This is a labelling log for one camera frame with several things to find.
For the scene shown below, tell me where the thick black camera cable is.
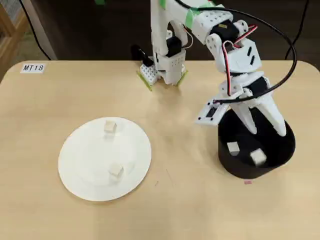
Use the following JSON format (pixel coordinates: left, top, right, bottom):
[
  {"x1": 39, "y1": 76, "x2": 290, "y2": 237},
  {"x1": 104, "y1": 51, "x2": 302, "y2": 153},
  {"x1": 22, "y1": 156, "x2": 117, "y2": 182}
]
[{"x1": 174, "y1": 0, "x2": 298, "y2": 105}]

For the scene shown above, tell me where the white wrist camera board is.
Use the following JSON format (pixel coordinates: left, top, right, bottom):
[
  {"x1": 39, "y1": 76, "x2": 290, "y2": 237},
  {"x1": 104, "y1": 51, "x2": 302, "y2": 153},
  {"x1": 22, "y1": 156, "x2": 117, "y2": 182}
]
[{"x1": 194, "y1": 98, "x2": 228, "y2": 126}]

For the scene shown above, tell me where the white cube block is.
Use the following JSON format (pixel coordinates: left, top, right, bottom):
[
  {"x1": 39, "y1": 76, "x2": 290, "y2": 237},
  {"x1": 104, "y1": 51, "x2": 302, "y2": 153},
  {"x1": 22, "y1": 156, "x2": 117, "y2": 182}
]
[
  {"x1": 226, "y1": 141, "x2": 241, "y2": 156},
  {"x1": 108, "y1": 163, "x2": 125, "y2": 180},
  {"x1": 249, "y1": 149, "x2": 267, "y2": 166},
  {"x1": 103, "y1": 120, "x2": 118, "y2": 134}
]

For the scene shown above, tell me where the black background cable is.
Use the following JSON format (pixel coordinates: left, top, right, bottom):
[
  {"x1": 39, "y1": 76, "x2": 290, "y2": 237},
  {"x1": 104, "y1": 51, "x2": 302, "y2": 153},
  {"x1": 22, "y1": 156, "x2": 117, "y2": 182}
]
[
  {"x1": 284, "y1": 0, "x2": 310, "y2": 60},
  {"x1": 21, "y1": 0, "x2": 53, "y2": 60}
]

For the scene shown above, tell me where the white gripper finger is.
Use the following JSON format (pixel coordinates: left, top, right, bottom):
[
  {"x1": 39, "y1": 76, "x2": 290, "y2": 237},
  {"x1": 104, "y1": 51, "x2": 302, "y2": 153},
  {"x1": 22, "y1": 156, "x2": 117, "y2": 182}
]
[
  {"x1": 230, "y1": 100, "x2": 258, "y2": 136},
  {"x1": 256, "y1": 90, "x2": 288, "y2": 138}
]

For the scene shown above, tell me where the red white servo wire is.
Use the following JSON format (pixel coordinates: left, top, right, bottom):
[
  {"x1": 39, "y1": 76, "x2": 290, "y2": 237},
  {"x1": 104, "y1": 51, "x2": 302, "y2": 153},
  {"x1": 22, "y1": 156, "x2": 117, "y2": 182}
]
[
  {"x1": 184, "y1": 26, "x2": 195, "y2": 50},
  {"x1": 222, "y1": 23, "x2": 258, "y2": 97}
]

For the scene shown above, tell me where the wooden shelf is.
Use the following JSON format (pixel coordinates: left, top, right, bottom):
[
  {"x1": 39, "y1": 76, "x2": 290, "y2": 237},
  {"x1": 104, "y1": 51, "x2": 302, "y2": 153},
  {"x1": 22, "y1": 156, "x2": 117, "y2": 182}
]
[{"x1": 0, "y1": 0, "x2": 27, "y2": 83}]

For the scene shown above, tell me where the grey partition panel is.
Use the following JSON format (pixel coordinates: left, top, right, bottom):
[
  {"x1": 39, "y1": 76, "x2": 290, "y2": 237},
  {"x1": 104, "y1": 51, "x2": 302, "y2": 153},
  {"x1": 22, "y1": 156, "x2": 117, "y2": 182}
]
[{"x1": 21, "y1": 0, "x2": 58, "y2": 61}]

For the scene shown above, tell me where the white perforated base block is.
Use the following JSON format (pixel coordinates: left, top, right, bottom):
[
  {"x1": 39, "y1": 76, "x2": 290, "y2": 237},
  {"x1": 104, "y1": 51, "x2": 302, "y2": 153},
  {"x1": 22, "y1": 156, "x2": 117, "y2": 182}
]
[{"x1": 140, "y1": 63, "x2": 161, "y2": 86}]

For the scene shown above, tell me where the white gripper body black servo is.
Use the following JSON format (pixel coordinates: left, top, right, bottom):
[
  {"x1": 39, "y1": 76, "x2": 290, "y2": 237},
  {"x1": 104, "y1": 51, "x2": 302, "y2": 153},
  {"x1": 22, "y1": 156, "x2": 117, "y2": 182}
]
[{"x1": 216, "y1": 71, "x2": 273, "y2": 105}]

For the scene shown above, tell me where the black pot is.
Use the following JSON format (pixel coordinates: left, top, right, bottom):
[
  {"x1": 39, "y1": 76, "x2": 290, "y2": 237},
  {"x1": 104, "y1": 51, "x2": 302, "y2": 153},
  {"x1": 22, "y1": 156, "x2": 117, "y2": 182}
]
[{"x1": 217, "y1": 107, "x2": 297, "y2": 180}]

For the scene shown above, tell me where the white round plate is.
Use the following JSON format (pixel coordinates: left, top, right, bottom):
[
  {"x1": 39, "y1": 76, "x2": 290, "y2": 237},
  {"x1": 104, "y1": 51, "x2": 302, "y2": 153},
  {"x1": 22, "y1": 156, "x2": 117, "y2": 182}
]
[{"x1": 57, "y1": 116, "x2": 153, "y2": 202}]

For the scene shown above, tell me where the white MT18 label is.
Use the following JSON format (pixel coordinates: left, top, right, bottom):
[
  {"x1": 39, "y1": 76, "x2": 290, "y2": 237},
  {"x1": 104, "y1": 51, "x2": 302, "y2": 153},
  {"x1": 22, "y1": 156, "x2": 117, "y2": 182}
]
[{"x1": 20, "y1": 62, "x2": 46, "y2": 74}]

